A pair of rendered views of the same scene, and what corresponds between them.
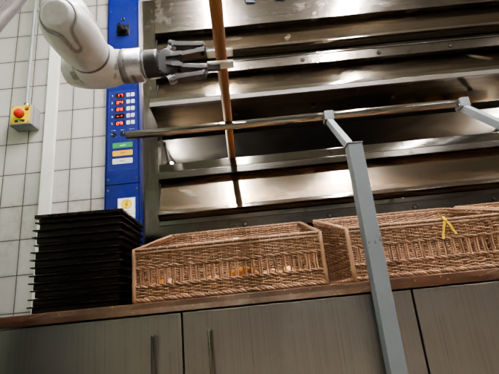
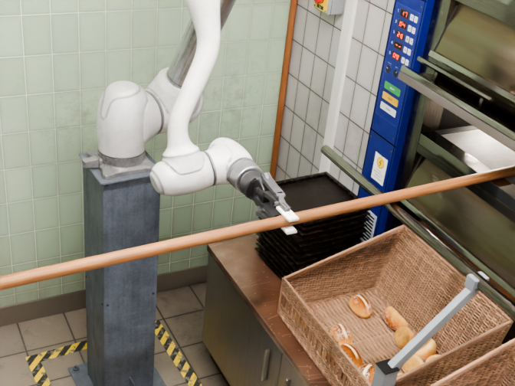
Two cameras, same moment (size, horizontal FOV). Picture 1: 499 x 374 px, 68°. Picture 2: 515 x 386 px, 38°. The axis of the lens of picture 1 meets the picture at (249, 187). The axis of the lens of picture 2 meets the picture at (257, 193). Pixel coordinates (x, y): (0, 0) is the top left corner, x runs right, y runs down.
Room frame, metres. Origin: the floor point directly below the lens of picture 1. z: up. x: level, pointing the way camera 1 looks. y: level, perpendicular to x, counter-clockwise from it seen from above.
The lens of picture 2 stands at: (-0.01, -1.32, 2.19)
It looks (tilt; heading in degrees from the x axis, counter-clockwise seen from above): 30 degrees down; 60
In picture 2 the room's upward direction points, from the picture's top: 6 degrees clockwise
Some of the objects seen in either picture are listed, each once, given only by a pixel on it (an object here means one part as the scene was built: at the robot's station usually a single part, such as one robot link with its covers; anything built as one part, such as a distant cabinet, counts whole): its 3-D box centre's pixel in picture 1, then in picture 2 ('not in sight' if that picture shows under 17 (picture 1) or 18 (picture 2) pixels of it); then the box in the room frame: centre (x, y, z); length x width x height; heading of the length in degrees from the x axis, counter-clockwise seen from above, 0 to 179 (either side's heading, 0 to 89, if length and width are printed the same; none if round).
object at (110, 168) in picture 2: not in sight; (116, 156); (0.64, 0.78, 1.03); 0.22 x 0.18 x 0.06; 4
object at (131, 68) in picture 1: (134, 65); (246, 177); (0.85, 0.27, 1.19); 0.09 x 0.06 x 0.09; 1
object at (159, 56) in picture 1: (162, 63); (258, 189); (0.85, 0.20, 1.19); 0.09 x 0.07 x 0.08; 91
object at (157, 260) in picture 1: (233, 254); (386, 316); (1.30, 0.08, 0.72); 0.56 x 0.49 x 0.28; 89
